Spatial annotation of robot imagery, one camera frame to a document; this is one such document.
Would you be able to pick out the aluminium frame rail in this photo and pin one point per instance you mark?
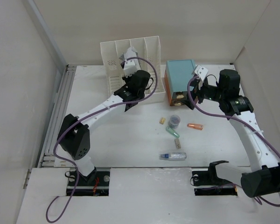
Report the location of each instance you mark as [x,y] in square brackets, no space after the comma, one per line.
[61,99]

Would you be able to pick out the small tan eraser block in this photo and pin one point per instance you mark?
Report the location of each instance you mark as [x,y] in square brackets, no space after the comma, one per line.
[177,143]

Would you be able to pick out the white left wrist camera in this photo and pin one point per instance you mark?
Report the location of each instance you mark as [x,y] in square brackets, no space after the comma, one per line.
[130,67]

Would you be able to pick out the blue top drawer box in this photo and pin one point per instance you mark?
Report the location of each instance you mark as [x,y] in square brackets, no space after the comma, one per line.
[178,66]

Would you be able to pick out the clear blue-capped glue bottle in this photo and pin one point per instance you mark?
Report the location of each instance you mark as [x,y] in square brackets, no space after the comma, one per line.
[179,156]

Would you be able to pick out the orange correction tape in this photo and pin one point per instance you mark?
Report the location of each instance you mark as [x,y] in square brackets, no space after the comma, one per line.
[195,126]

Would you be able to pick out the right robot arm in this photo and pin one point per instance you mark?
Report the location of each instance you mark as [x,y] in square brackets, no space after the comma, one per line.
[264,159]

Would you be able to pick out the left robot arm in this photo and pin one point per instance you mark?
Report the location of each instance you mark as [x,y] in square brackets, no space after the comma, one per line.
[76,142]

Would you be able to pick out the clear jar of paperclips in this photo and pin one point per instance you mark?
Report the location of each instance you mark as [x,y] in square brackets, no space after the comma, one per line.
[174,121]

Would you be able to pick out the beige eraser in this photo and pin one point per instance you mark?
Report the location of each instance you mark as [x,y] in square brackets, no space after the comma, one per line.
[162,120]

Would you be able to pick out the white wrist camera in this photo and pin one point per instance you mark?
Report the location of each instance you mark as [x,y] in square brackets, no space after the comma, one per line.
[201,71]
[130,67]

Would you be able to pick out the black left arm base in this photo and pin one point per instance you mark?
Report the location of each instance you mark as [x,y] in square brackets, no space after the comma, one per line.
[99,186]

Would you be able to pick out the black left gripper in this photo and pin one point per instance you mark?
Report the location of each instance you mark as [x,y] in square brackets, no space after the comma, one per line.
[127,79]

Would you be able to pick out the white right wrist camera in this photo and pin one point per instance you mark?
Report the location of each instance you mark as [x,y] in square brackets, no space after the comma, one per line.
[201,71]

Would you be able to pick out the white plastic file organizer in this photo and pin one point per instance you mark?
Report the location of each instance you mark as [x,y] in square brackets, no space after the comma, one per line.
[149,52]

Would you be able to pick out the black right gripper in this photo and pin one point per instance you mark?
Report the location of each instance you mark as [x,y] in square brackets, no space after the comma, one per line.
[199,92]

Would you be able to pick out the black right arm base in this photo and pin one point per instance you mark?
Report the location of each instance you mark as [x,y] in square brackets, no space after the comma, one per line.
[206,182]

